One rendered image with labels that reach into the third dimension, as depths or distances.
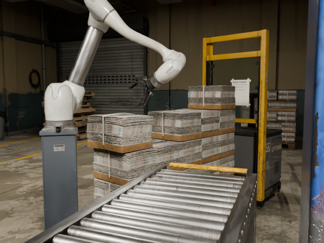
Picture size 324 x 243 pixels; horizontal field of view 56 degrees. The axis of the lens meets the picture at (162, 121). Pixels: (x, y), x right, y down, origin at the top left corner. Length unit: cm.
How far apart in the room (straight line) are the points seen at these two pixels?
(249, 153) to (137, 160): 178
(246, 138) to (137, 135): 176
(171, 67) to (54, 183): 95
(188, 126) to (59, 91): 111
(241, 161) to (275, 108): 371
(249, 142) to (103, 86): 740
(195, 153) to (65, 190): 116
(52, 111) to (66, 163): 30
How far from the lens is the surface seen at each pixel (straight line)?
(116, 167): 211
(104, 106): 1032
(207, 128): 271
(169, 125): 249
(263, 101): 328
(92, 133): 218
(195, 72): 915
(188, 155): 252
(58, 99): 183
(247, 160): 358
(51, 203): 192
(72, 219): 110
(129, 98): 987
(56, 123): 184
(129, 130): 200
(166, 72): 182
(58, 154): 185
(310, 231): 22
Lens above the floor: 121
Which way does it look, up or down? 5 degrees down
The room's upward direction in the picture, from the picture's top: straight up
